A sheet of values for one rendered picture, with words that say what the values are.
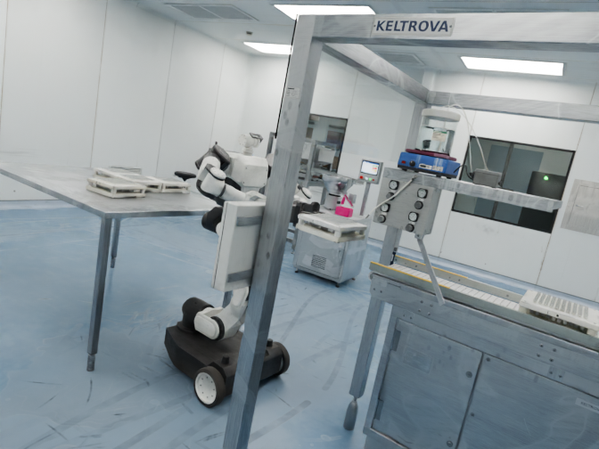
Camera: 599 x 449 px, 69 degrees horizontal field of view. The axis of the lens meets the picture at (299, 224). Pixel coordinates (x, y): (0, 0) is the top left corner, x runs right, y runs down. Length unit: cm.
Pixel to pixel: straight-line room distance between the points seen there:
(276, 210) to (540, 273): 604
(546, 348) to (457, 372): 35
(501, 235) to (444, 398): 522
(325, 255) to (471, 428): 303
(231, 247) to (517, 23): 86
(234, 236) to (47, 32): 537
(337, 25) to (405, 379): 141
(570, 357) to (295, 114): 121
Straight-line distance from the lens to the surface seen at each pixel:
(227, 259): 125
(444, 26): 112
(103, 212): 238
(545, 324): 175
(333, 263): 465
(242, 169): 233
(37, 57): 633
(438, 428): 204
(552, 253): 703
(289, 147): 125
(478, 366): 189
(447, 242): 715
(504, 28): 108
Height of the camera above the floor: 140
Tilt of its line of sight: 10 degrees down
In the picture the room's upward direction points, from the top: 11 degrees clockwise
